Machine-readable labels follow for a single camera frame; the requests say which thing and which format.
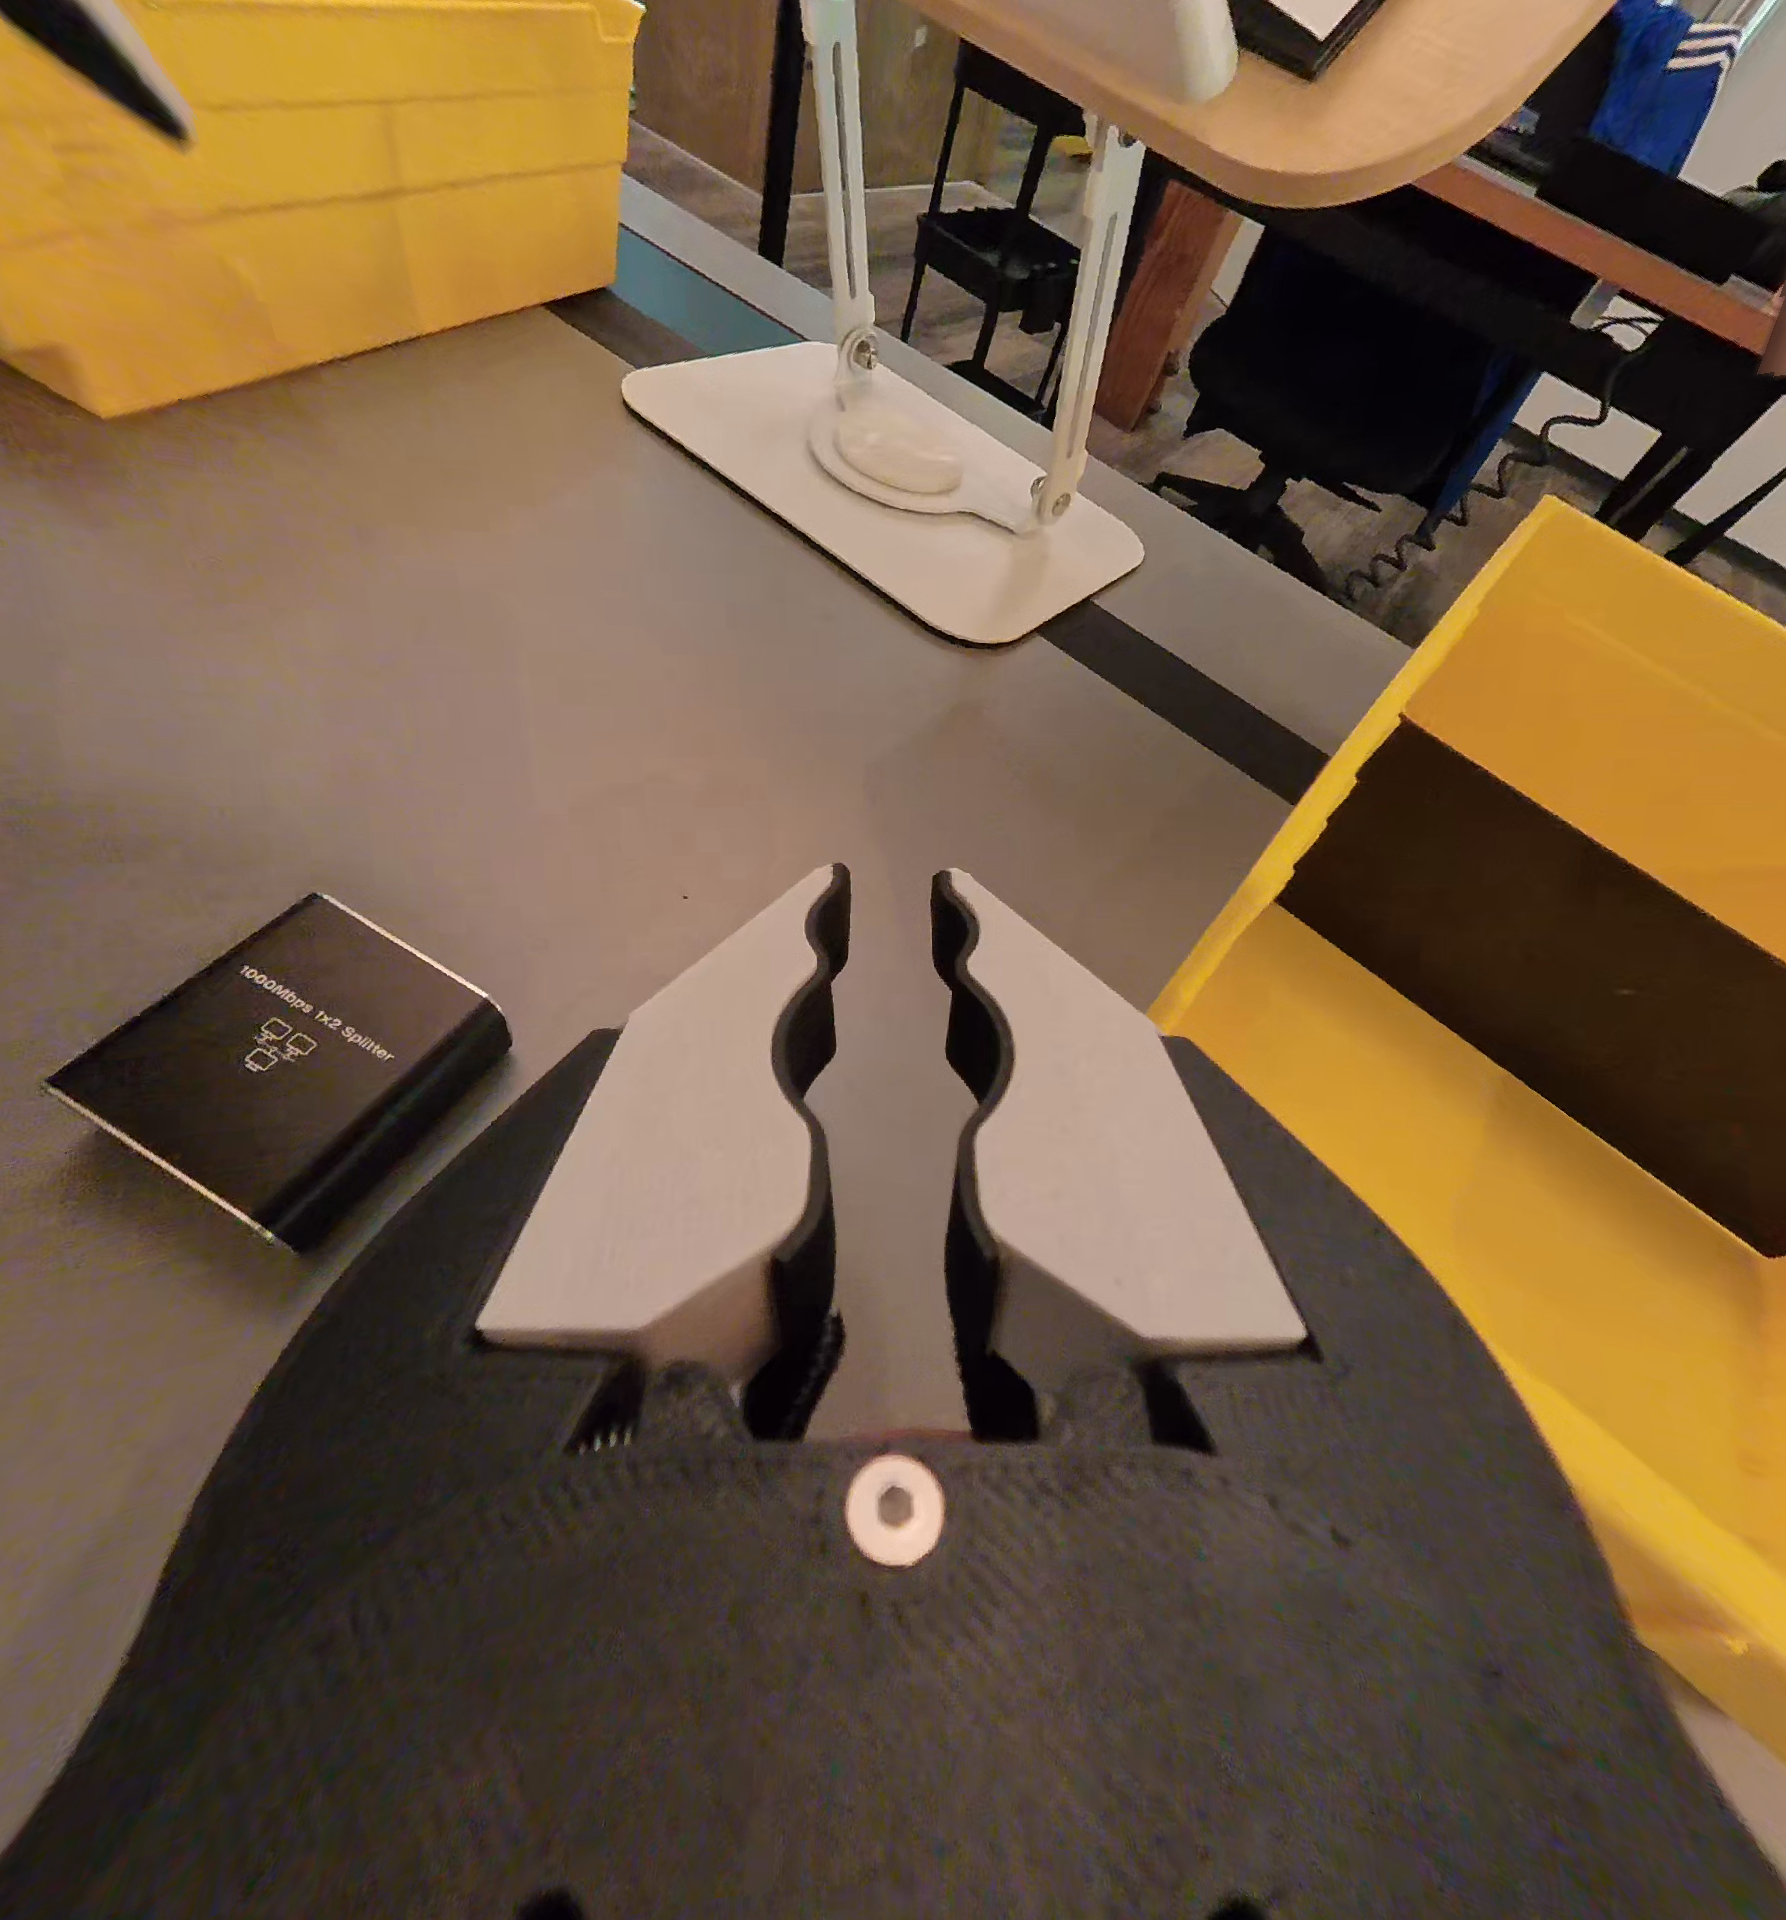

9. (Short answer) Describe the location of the black office chair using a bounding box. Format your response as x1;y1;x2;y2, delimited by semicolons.
1150;225;1629;595

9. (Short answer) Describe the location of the wooden post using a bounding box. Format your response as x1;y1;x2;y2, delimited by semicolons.
1095;179;1243;435

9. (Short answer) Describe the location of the black ethernet splitter box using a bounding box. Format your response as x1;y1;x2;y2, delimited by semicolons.
45;894;515;1254

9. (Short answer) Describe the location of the white and wooden document stand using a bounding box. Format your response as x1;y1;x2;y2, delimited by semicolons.
619;0;1621;650

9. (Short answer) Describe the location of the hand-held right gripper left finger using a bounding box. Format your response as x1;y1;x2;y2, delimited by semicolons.
476;865;854;1411

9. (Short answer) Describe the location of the brown wooden desk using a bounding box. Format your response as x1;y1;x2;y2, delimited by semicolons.
1409;151;1786;408

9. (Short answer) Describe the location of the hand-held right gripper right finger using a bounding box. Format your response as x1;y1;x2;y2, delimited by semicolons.
931;870;1312;1435

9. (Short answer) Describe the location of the yellow plastic bin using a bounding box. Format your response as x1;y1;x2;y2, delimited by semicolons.
0;0;645;420
1150;496;1786;1823

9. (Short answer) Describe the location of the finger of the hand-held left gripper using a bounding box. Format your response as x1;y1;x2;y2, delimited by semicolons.
27;0;197;148

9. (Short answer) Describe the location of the black coiled cable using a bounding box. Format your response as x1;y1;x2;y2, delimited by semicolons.
1343;316;1638;606

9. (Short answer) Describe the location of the black rolling cart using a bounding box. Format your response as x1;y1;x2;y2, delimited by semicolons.
898;42;1135;414

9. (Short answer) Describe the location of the blue striped jacket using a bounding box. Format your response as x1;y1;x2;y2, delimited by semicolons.
1595;0;1756;179

